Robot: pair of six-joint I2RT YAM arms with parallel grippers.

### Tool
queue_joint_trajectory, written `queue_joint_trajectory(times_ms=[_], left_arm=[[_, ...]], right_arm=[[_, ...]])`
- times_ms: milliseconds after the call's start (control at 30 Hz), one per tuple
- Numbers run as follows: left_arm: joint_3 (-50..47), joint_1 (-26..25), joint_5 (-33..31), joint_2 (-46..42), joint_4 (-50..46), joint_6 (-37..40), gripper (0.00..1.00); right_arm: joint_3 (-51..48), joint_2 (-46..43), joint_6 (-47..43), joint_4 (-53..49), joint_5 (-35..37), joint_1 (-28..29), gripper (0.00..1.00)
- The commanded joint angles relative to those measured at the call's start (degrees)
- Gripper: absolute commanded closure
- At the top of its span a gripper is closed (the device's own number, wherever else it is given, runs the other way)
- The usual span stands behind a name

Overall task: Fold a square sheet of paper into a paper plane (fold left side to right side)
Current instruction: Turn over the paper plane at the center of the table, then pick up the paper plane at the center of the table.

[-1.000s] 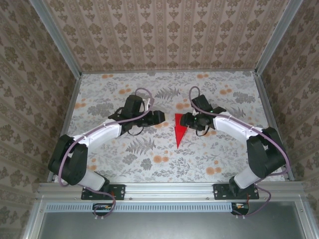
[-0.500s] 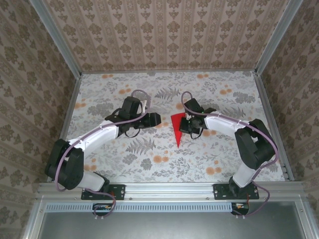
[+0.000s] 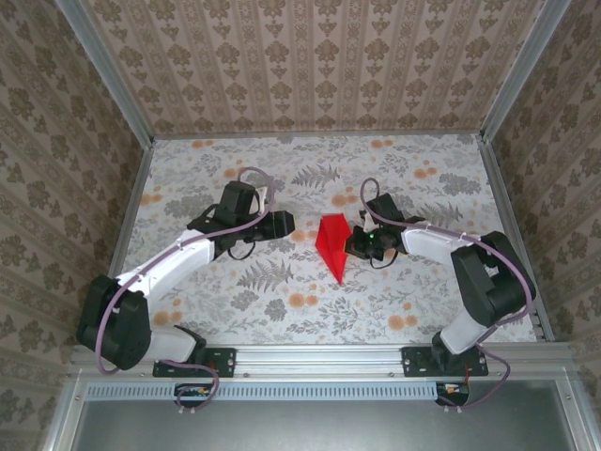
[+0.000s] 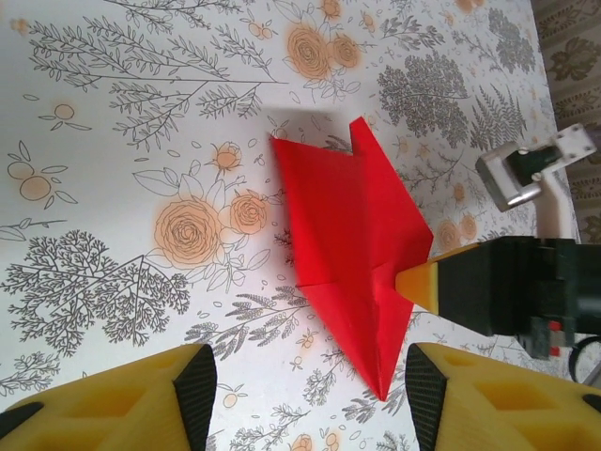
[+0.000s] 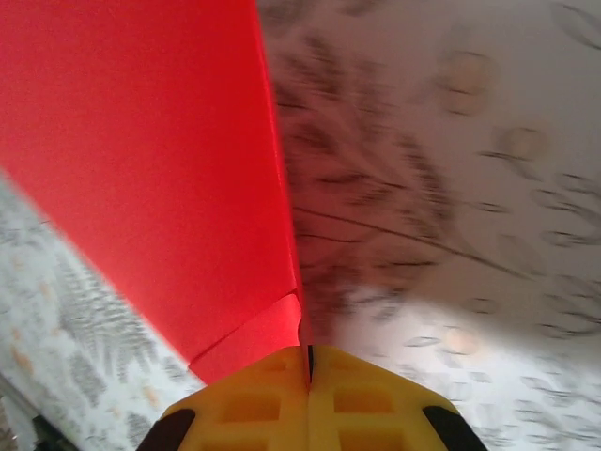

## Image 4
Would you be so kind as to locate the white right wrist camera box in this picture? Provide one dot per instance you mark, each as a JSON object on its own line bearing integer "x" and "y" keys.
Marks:
{"x": 554, "y": 211}

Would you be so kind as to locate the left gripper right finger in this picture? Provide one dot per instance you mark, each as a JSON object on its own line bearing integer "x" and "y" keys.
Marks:
{"x": 507, "y": 413}

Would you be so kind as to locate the red cloth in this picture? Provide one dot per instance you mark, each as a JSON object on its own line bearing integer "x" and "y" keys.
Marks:
{"x": 347, "y": 225}

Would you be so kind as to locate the floral table covering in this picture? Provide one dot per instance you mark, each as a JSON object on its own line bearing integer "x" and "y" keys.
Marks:
{"x": 117, "y": 188}

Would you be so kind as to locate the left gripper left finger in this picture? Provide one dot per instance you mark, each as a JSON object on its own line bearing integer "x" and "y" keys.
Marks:
{"x": 117, "y": 413}

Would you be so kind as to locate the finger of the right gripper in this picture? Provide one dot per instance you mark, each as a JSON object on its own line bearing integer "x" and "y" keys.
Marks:
{"x": 493, "y": 244}
{"x": 469, "y": 291}

